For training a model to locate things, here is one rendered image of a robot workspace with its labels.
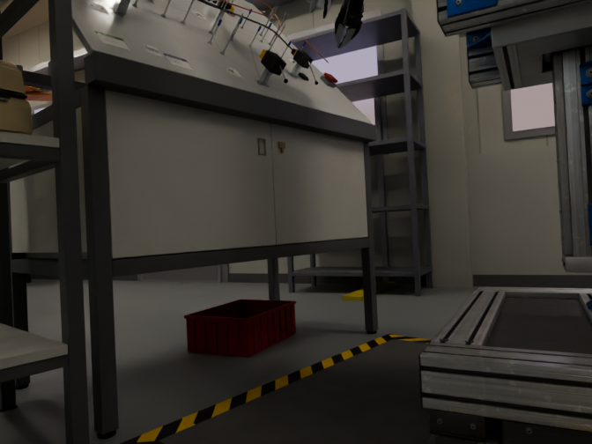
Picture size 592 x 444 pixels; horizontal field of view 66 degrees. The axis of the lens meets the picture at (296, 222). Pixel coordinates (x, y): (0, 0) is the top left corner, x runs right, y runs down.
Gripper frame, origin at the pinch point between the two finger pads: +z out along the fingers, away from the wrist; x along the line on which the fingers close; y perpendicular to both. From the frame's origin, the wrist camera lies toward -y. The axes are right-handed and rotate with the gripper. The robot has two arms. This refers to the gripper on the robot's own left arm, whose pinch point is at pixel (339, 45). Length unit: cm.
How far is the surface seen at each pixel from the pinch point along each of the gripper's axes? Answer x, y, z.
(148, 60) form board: 52, -56, -7
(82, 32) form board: 66, -61, -12
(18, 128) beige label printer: 67, -88, -4
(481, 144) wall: -130, 99, 79
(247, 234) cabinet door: 15, -70, 32
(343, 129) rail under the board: -10.5, -16.4, 22.2
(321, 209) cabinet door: -10, -43, 40
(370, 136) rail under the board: -24.8, -5.8, 29.1
